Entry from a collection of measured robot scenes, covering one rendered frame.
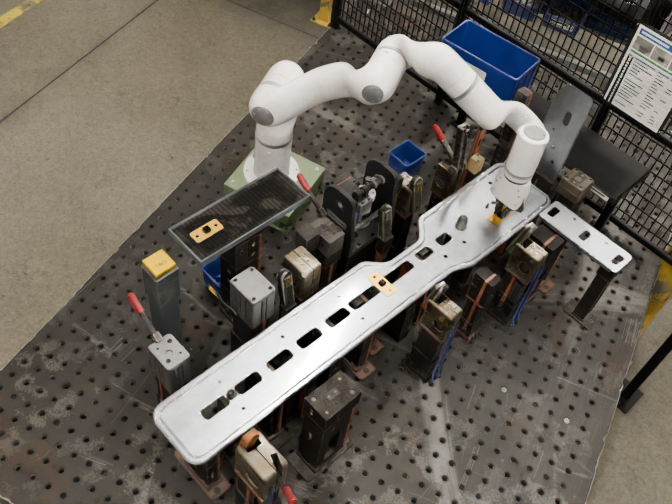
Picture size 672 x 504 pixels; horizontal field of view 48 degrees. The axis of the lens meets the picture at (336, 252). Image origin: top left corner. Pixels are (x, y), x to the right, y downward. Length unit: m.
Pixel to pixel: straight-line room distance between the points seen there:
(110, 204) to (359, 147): 1.29
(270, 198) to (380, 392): 0.67
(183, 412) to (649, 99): 1.68
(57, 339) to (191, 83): 2.16
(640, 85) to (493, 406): 1.09
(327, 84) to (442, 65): 0.35
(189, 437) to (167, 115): 2.44
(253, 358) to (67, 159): 2.13
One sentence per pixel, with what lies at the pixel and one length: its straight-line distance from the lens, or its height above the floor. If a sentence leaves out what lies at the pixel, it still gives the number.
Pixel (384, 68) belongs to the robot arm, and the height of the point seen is 1.44.
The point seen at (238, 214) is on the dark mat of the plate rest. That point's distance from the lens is 2.02.
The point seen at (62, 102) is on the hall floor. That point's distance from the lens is 4.16.
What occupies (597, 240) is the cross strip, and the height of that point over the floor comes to 1.00.
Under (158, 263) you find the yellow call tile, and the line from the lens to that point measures 1.92.
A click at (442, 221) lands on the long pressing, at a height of 1.00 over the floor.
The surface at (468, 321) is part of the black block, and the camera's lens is 2.38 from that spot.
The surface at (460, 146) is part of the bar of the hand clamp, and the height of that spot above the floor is 1.16.
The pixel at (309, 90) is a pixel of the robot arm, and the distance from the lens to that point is 2.22.
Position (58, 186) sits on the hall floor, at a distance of 3.74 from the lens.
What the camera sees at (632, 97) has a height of 1.22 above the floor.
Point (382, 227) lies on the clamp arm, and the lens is 2.19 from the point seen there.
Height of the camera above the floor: 2.69
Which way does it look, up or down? 51 degrees down
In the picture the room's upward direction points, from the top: 10 degrees clockwise
